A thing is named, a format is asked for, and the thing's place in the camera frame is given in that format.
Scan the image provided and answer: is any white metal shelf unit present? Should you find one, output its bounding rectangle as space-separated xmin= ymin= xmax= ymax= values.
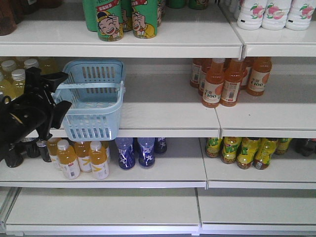
xmin=0 ymin=0 xmax=316 ymax=237

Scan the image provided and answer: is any green cartoon tea can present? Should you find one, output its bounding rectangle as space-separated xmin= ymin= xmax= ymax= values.
xmin=131 ymin=0 xmax=158 ymax=39
xmin=95 ymin=0 xmax=123 ymax=42

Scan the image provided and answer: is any yellow lemon tea bottle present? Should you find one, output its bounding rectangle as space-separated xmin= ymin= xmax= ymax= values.
xmin=205 ymin=137 xmax=222 ymax=158
xmin=221 ymin=137 xmax=242 ymax=164
xmin=275 ymin=138 xmax=292 ymax=155
xmin=237 ymin=137 xmax=261 ymax=169
xmin=253 ymin=138 xmax=278 ymax=170

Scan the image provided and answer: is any orange vitamin drink bottle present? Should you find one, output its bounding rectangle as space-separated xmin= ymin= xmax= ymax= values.
xmin=74 ymin=142 xmax=92 ymax=173
xmin=47 ymin=137 xmax=61 ymax=170
xmin=89 ymin=141 xmax=110 ymax=180
xmin=57 ymin=139 xmax=80 ymax=179

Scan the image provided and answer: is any light blue plastic basket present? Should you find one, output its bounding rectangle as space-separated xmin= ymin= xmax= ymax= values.
xmin=53 ymin=59 xmax=126 ymax=141

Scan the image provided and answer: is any dark tea bottle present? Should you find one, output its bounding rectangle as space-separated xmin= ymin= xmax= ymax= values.
xmin=36 ymin=140 xmax=51 ymax=162
xmin=21 ymin=138 xmax=40 ymax=158

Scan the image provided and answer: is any pale green drink bottle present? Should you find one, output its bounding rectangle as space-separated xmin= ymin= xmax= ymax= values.
xmin=11 ymin=69 xmax=26 ymax=97
xmin=0 ymin=60 xmax=17 ymax=100

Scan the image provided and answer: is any coke bottle red label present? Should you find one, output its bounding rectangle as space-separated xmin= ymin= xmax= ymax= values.
xmin=295 ymin=138 xmax=316 ymax=157

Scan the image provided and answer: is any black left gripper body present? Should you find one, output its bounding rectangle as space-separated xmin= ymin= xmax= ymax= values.
xmin=14 ymin=89 xmax=55 ymax=140

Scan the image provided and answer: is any blue sports drink bottle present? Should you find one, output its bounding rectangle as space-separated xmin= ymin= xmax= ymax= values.
xmin=137 ymin=137 xmax=155 ymax=168
xmin=154 ymin=137 xmax=167 ymax=154
xmin=115 ymin=137 xmax=135 ymax=170

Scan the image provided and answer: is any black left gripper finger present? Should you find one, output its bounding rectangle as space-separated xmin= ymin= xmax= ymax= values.
xmin=24 ymin=67 xmax=68 ymax=90
xmin=48 ymin=100 xmax=72 ymax=129

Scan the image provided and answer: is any white peach drink bottle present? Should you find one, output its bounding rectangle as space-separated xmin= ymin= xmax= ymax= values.
xmin=261 ymin=0 xmax=291 ymax=31
xmin=285 ymin=0 xmax=316 ymax=31
xmin=237 ymin=0 xmax=267 ymax=31

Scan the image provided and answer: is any orange C100 juice bottle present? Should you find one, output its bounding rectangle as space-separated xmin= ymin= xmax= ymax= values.
xmin=246 ymin=57 xmax=272 ymax=96
xmin=202 ymin=58 xmax=225 ymax=108
xmin=220 ymin=58 xmax=243 ymax=107

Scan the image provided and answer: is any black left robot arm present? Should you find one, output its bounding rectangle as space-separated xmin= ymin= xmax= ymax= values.
xmin=0 ymin=67 xmax=72 ymax=168

